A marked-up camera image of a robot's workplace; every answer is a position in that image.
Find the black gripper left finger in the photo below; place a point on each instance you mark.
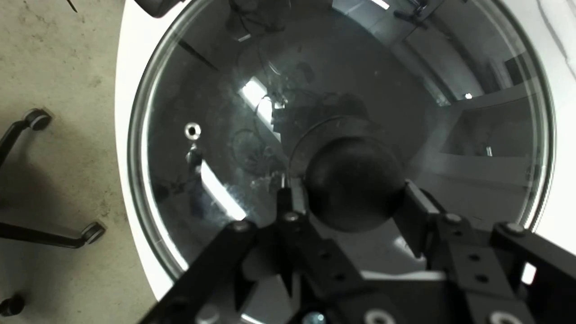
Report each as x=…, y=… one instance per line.
x=312, y=258

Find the glass lid with black knob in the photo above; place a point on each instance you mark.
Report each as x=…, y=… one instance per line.
x=240, y=150

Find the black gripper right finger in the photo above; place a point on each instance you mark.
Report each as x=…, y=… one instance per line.
x=479, y=264

